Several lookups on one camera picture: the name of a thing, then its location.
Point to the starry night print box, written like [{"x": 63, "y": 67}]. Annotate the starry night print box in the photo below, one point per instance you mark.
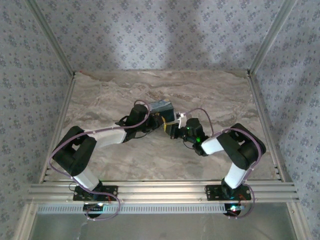
[{"x": 162, "y": 107}]

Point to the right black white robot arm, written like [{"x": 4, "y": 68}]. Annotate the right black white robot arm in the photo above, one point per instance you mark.
[{"x": 240, "y": 150}]

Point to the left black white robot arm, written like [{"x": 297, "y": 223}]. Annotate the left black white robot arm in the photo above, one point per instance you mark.
[{"x": 80, "y": 155}]

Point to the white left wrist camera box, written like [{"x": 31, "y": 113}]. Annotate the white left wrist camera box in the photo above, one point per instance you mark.
[{"x": 181, "y": 119}]

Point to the aluminium extrusion cross rail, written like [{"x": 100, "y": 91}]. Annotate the aluminium extrusion cross rail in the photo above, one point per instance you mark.
[{"x": 162, "y": 191}]

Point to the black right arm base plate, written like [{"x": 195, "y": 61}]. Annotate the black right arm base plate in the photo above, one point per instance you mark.
[{"x": 215, "y": 193}]

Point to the aluminium table side rail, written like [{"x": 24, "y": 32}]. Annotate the aluminium table side rail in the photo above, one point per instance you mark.
[
  {"x": 262, "y": 110},
  {"x": 62, "y": 117}
]

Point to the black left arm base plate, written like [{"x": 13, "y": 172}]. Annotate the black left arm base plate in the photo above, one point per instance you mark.
[{"x": 110, "y": 191}]

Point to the aluminium frame upright post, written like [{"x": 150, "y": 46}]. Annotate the aluminium frame upright post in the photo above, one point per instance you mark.
[
  {"x": 53, "y": 40},
  {"x": 271, "y": 37}
]

